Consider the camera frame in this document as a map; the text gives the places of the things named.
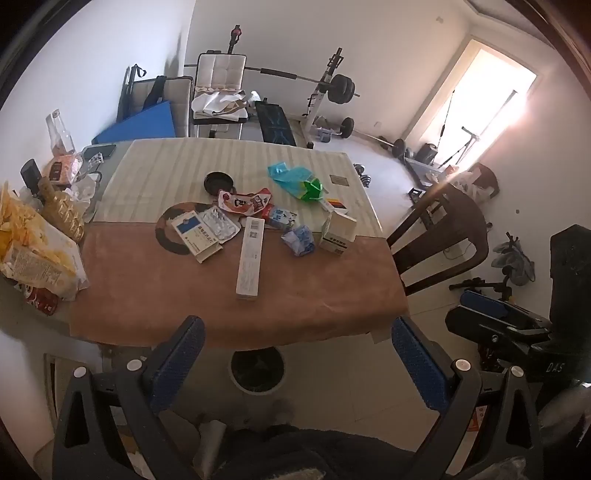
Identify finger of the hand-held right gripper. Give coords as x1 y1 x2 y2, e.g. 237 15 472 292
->
444 307 550 354
460 290 550 329

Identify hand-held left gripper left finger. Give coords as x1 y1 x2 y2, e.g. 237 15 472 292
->
52 315 206 480

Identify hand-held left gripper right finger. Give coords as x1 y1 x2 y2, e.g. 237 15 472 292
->
390 315 544 480

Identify white round trash bin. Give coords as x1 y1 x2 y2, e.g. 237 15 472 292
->
229 348 287 397

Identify red white snack wrapper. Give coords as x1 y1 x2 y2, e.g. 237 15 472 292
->
217 188 274 215

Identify black metal stand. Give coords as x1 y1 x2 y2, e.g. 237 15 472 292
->
450 277 513 301

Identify grey cloth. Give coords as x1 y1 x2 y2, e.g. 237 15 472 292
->
492 233 536 287

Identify dark wooden chair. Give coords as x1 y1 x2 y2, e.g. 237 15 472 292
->
387 184 490 296

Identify white floor plastic bag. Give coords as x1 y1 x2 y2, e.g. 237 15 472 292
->
455 171 490 204

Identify long white box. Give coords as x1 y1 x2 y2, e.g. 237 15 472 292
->
235 216 265 301

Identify blue white medicine box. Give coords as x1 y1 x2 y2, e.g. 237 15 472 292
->
172 210 223 264

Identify dark round coaster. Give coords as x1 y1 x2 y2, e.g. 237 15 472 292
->
155 202 208 256

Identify silver blister pack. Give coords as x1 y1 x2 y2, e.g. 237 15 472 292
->
198 206 242 243

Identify red drink can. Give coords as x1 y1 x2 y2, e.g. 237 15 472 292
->
21 284 61 317

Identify white upright medicine box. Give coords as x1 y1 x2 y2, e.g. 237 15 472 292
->
318 209 358 256

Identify black tripod stand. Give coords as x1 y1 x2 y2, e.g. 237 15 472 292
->
436 88 483 169

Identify blue crumpled wrapper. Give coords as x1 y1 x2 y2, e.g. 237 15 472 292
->
281 224 315 256

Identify small dumbbells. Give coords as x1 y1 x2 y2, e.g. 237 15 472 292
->
353 162 375 188

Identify blue white snack packet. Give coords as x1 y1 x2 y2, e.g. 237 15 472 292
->
261 205 298 232

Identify yellow chips bag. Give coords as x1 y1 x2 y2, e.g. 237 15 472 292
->
0 182 88 301

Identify black round lid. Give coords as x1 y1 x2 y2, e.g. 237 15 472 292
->
204 172 235 195

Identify gold foil bag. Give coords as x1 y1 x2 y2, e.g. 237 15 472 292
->
39 178 86 243

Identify white crumpled plastic bag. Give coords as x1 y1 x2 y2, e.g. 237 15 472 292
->
74 173 102 208

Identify green wrapper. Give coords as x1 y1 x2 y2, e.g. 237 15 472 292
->
298 176 324 203

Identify teal plastic bag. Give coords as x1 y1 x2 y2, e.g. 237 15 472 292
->
267 161 311 195

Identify floor barbell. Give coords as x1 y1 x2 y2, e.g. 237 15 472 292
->
339 117 419 160

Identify orange snack packet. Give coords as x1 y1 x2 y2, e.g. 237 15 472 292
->
48 154 84 185

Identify black handheld device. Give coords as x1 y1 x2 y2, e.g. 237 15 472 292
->
21 159 44 195

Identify blue folded mat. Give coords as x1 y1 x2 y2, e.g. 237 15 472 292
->
91 100 177 145

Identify barbell with black plates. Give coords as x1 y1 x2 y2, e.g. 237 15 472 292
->
185 65 361 104

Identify clear glass bottle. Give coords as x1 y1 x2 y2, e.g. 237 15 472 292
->
45 109 77 160

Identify black weight bench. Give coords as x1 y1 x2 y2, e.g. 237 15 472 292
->
255 100 296 147

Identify white barbell rack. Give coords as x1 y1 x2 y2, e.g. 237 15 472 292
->
300 46 345 148

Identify white cloth bag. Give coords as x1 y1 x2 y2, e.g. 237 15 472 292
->
191 90 262 118

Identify beige padded chair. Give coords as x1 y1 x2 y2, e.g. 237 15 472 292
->
124 76 195 139

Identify white padded chair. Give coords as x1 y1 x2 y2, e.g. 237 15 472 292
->
191 53 247 139

